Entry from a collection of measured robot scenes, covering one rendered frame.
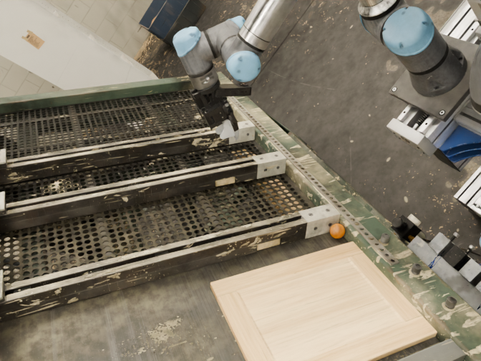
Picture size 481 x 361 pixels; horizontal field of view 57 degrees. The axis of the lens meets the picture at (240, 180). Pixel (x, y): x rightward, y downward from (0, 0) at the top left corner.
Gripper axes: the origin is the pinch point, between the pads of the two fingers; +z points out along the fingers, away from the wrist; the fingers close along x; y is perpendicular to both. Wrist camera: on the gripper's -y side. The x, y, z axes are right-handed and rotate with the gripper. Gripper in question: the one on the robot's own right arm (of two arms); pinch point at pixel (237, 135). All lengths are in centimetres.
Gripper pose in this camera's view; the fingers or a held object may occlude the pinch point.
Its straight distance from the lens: 135.8
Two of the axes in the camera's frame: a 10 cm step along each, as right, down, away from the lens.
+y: -8.5, 5.1, -1.3
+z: 3.3, 7.0, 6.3
